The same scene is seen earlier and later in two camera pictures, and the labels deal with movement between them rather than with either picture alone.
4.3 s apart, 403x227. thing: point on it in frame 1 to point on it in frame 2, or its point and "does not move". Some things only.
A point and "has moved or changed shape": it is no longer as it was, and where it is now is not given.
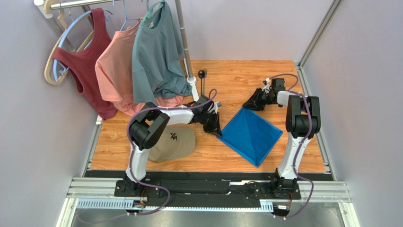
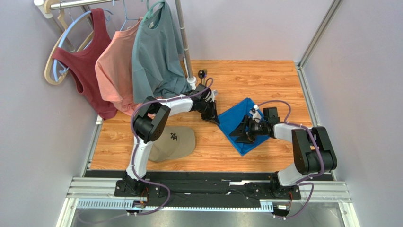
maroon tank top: [81, 63] does not move
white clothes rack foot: [192, 82] does not move
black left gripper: [214, 127] to [212, 116]
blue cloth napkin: [251, 136] has moved or changed shape
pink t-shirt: [114, 69] does not move
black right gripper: [260, 98] to [248, 129]
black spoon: [201, 74] does not move
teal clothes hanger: [149, 14] does not move
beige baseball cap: [177, 140] does not move
